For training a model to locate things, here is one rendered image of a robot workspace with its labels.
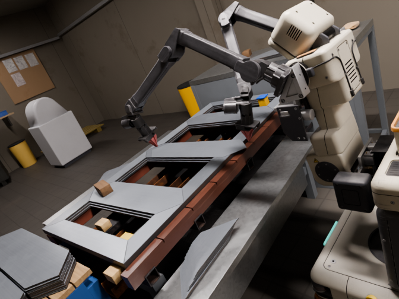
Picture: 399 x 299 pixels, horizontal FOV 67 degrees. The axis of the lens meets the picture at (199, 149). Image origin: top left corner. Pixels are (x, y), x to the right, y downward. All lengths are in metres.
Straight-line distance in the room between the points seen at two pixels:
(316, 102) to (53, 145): 5.33
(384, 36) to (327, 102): 2.80
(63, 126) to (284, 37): 5.35
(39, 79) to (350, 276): 8.05
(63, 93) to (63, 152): 2.94
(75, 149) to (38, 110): 0.94
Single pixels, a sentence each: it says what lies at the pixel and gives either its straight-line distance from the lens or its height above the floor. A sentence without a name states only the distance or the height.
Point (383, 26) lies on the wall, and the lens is 3.99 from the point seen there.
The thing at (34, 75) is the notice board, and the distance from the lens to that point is 8.62.
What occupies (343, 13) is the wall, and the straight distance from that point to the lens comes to 4.06.
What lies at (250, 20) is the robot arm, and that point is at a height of 1.38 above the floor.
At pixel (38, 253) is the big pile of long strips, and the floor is 0.85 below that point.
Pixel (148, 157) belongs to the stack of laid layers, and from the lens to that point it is 1.92.
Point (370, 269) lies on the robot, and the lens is 1.58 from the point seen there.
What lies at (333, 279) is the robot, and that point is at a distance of 1.56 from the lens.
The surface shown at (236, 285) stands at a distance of 1.50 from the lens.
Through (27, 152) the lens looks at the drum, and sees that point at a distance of 7.90.
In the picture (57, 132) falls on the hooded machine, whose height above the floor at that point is 0.64.
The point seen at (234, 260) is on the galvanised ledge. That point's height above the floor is 0.67.
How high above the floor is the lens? 1.46
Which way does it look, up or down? 21 degrees down
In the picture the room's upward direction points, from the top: 23 degrees counter-clockwise
